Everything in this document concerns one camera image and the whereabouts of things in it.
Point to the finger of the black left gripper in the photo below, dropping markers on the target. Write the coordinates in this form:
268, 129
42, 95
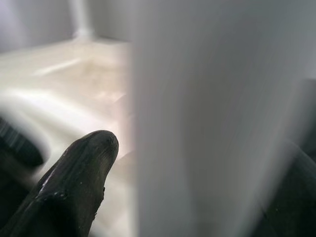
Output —
17, 145

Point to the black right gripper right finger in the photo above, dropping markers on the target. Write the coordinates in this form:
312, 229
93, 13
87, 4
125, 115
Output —
296, 202

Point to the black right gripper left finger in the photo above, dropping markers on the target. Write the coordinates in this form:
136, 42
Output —
69, 187

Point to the white plastic children table top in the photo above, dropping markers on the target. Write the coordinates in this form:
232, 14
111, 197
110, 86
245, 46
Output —
61, 86

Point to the white plastic screw-in table leg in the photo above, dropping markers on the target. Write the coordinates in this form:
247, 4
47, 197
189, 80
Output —
209, 111
82, 17

